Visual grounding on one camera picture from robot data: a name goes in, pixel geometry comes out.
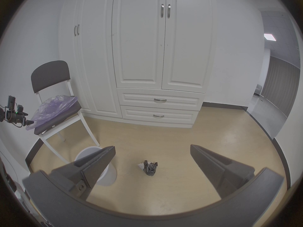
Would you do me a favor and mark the white chair dark grey seat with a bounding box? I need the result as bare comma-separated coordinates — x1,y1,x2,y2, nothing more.
31,61,101,164

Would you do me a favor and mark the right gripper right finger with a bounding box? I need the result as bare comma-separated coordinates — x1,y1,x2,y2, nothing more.
190,144,255,200

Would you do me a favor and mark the white trash bin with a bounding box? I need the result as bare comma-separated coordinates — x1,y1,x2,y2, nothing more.
74,146,117,187

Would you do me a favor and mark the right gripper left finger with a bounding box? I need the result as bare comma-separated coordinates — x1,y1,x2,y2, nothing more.
50,146,116,199

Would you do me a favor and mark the purple plastic bag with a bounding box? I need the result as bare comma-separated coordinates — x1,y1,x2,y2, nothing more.
26,95,78,131

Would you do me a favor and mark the black plastic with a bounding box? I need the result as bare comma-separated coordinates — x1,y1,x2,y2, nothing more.
142,160,158,176

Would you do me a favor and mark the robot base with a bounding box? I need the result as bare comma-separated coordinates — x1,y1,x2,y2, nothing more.
0,150,32,222

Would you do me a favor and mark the white wardrobe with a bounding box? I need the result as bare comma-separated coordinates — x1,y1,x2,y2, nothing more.
58,0,217,128

